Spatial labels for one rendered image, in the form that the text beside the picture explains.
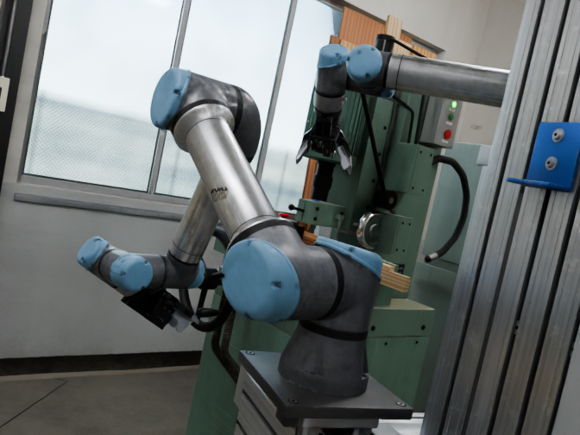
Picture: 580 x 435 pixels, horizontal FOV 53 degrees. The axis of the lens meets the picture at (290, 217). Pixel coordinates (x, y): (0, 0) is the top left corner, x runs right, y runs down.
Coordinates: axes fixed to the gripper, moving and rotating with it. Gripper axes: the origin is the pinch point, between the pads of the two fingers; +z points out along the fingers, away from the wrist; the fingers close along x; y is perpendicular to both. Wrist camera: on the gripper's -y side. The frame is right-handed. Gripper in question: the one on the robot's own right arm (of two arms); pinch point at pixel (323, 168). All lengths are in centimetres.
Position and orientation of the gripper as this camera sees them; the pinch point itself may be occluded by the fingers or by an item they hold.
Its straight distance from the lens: 160.8
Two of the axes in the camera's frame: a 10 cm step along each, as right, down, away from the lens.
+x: 9.6, 2.2, -1.9
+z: -0.5, 7.8, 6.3
